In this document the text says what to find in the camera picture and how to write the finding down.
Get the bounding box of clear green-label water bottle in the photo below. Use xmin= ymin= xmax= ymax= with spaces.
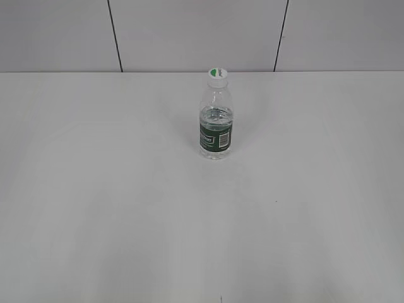
xmin=199 ymin=81 xmax=234 ymax=160

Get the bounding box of white green bottle cap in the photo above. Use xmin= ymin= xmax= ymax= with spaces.
xmin=208 ymin=67 xmax=228 ymax=88

